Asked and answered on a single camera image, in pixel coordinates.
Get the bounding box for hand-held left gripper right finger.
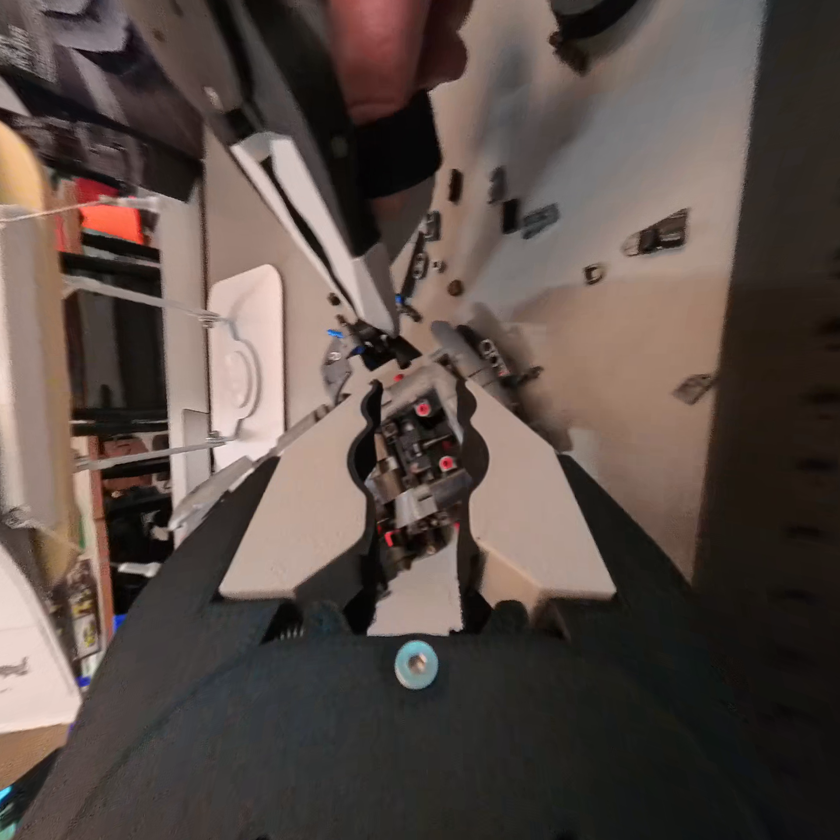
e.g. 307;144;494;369
456;379;618;634

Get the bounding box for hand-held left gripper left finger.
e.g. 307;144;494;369
218;379;389;634

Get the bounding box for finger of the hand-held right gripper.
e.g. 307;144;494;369
230;133;361;319
351;241;403;339

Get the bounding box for grey lego car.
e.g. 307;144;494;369
167;318;546;578

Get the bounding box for scattered dark lego pieces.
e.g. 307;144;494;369
397;167;719;404

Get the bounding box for dark printed set box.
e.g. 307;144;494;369
0;0;204;201

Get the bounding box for black lego wheel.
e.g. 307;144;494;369
548;0;641;73

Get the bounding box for person's right hand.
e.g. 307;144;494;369
328;0;470;126

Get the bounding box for white book stand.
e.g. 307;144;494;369
0;121;286;578

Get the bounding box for instruction booklet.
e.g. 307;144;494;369
0;545;83;732

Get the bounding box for wire page holder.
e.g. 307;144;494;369
0;196;163;227

